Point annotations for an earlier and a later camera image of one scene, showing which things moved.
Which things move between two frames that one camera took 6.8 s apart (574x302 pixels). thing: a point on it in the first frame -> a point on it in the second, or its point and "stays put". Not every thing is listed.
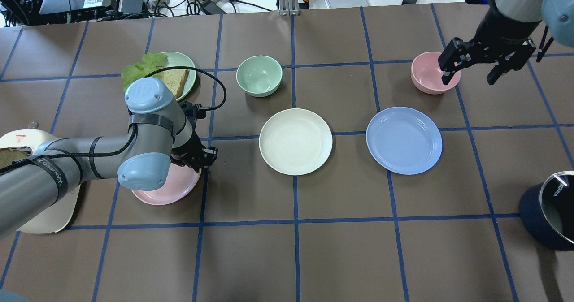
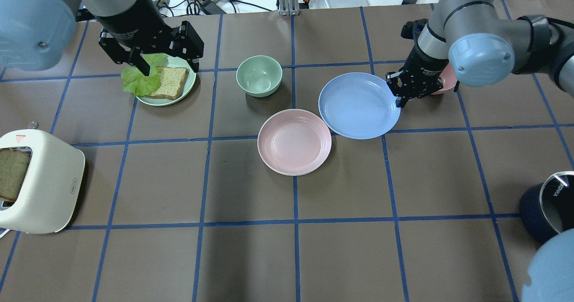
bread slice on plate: (175, 79) stays put
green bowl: (259, 76) stays put
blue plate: (403, 140) -> (358, 105)
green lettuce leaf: (141, 68) stays put
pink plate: (181, 182) -> (294, 142)
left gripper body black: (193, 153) -> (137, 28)
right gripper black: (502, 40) -> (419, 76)
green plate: (178, 59) stays put
